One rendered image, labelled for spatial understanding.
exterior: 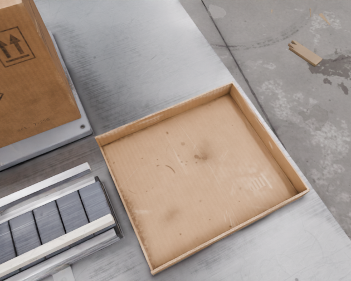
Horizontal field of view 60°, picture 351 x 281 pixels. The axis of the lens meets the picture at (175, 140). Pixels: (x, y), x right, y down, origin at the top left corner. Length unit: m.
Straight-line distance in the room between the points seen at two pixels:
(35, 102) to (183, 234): 0.34
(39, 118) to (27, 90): 0.08
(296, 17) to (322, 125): 0.80
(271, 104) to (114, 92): 1.18
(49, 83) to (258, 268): 0.46
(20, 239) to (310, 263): 0.47
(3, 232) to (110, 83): 0.36
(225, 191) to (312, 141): 1.16
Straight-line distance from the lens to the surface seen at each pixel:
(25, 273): 0.54
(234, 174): 0.59
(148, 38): 0.77
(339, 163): 1.70
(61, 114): 0.61
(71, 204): 0.53
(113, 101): 0.67
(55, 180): 0.46
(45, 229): 0.54
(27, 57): 0.49
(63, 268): 0.56
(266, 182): 0.59
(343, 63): 2.08
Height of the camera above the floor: 1.37
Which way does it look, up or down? 63 degrees down
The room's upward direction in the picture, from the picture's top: 1 degrees clockwise
